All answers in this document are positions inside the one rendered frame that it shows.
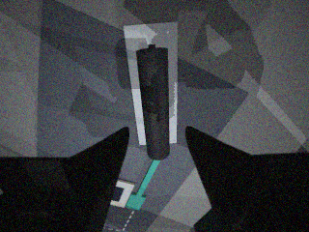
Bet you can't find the white square tile with dark center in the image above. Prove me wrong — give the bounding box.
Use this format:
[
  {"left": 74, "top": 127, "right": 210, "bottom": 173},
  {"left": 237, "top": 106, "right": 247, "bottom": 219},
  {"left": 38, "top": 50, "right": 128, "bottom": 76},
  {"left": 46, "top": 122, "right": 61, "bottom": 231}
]
[{"left": 110, "top": 180, "right": 134, "bottom": 208}]

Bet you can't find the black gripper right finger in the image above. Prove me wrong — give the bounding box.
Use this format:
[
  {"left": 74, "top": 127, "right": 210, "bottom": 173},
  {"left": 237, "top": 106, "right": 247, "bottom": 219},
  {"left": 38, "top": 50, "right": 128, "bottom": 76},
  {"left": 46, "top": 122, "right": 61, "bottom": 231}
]
[{"left": 185, "top": 127, "right": 309, "bottom": 232}]

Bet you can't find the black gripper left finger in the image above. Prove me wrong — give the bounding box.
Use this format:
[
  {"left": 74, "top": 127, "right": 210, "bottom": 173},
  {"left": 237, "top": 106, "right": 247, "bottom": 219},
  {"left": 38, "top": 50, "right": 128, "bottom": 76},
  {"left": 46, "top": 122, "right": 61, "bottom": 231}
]
[{"left": 0, "top": 127, "right": 129, "bottom": 232}]

